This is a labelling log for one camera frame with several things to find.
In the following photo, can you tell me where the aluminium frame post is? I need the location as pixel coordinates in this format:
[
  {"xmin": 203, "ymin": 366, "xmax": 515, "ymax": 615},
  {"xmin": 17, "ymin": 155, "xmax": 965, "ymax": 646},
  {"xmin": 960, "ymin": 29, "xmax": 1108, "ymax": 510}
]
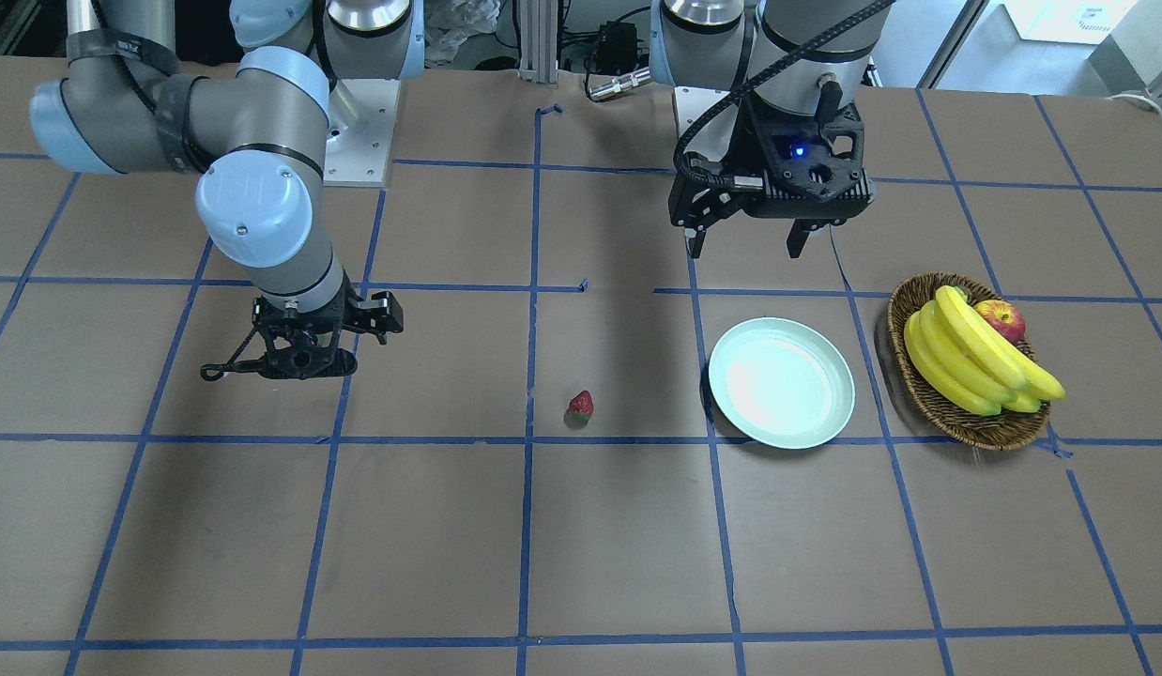
[{"xmin": 512, "ymin": 1, "xmax": 562, "ymax": 88}]

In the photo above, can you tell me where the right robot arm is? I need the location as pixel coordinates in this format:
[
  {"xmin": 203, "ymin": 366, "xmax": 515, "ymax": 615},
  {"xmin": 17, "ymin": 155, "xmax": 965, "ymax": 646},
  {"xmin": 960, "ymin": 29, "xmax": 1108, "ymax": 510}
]
[{"xmin": 29, "ymin": 1, "xmax": 425, "ymax": 381}]

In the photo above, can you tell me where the light green plate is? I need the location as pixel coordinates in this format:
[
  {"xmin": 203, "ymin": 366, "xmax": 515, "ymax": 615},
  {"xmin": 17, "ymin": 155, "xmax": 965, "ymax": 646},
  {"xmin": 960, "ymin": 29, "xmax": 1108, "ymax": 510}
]
[{"xmin": 706, "ymin": 317, "xmax": 856, "ymax": 450}]

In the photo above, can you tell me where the black corrugated cable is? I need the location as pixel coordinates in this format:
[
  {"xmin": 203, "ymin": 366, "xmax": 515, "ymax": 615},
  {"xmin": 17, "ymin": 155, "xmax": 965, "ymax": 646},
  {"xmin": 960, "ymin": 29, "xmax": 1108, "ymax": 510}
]
[{"xmin": 676, "ymin": 0, "xmax": 901, "ymax": 189}]

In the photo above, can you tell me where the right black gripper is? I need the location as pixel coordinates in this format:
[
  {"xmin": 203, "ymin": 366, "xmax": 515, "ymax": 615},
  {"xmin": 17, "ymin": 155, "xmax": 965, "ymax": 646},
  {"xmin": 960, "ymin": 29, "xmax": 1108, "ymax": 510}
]
[{"xmin": 253, "ymin": 288, "xmax": 406, "ymax": 379}]

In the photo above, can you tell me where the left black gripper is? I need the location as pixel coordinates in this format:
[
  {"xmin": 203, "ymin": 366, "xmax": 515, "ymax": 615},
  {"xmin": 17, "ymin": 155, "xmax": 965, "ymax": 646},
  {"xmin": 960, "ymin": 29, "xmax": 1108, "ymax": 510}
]
[{"xmin": 668, "ymin": 99, "xmax": 867, "ymax": 260}]

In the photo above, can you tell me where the yellow banana bunch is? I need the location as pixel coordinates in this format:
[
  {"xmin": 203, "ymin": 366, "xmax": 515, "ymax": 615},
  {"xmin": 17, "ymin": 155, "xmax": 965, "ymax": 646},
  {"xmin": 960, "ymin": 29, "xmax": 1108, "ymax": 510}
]
[{"xmin": 902, "ymin": 285, "xmax": 1066, "ymax": 418}]

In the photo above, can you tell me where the red apple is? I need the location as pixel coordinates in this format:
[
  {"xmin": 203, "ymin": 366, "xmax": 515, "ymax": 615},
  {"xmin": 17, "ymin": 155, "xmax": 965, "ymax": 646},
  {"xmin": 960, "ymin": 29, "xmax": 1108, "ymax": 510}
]
[{"xmin": 974, "ymin": 299, "xmax": 1026, "ymax": 344}]

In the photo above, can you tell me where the woven wicker basket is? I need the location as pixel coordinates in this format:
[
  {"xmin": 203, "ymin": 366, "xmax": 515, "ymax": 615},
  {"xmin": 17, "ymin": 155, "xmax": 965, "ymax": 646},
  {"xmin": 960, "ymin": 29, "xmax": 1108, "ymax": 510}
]
[{"xmin": 874, "ymin": 272, "xmax": 1052, "ymax": 453}]

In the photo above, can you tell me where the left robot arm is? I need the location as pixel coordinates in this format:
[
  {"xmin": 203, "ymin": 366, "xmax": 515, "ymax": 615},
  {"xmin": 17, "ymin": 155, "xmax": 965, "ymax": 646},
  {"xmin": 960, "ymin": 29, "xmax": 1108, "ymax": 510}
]
[{"xmin": 650, "ymin": 1, "xmax": 891, "ymax": 258}]

